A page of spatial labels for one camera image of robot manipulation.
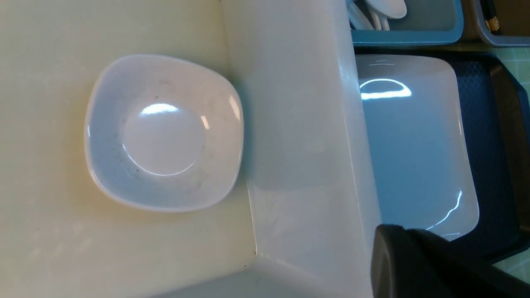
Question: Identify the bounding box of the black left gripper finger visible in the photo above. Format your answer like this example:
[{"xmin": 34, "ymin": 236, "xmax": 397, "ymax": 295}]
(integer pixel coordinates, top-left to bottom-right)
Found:
[{"xmin": 370, "ymin": 224, "xmax": 530, "ymax": 298}]

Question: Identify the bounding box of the large white square plate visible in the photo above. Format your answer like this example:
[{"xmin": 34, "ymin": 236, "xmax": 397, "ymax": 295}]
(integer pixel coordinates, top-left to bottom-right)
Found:
[{"xmin": 356, "ymin": 54, "xmax": 479, "ymax": 241}]

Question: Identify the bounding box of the white small dish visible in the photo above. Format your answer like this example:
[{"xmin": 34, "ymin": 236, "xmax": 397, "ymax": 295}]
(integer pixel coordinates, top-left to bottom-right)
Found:
[{"xmin": 84, "ymin": 53, "xmax": 244, "ymax": 213}]

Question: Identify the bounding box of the green checked tablecloth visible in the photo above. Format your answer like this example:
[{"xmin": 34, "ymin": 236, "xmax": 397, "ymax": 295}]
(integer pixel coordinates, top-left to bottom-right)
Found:
[{"xmin": 492, "ymin": 48, "xmax": 530, "ymax": 283}]

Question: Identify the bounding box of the large white plastic tub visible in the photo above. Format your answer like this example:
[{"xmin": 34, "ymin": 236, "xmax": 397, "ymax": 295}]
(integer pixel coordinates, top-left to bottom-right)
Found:
[{"xmin": 1, "ymin": 0, "xmax": 380, "ymax": 298}]

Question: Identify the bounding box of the black serving tray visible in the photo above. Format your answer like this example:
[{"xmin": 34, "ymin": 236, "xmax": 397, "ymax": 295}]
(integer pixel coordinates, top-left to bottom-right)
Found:
[{"xmin": 356, "ymin": 50, "xmax": 529, "ymax": 263}]

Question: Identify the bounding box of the teal plastic bin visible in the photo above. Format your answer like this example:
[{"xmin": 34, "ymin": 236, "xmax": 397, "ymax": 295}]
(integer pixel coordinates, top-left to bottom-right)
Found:
[{"xmin": 351, "ymin": 0, "xmax": 464, "ymax": 47}]

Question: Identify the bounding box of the white spoon front left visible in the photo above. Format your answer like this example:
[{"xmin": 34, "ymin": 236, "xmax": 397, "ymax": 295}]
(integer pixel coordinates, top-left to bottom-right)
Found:
[{"xmin": 346, "ymin": 0, "xmax": 374, "ymax": 30}]

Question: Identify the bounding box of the white spoon centre of bin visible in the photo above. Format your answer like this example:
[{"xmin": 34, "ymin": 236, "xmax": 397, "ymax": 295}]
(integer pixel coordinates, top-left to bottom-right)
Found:
[{"xmin": 365, "ymin": 0, "xmax": 407, "ymax": 31}]

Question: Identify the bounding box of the black chopsticks pile in bin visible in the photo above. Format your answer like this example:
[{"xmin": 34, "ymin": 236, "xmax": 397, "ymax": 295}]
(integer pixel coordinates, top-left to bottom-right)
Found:
[{"xmin": 480, "ymin": 0, "xmax": 502, "ymax": 35}]

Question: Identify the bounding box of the brown plastic bin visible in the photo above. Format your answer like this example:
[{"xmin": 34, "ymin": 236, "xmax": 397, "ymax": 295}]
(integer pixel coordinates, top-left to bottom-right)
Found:
[{"xmin": 470, "ymin": 0, "xmax": 530, "ymax": 48}]

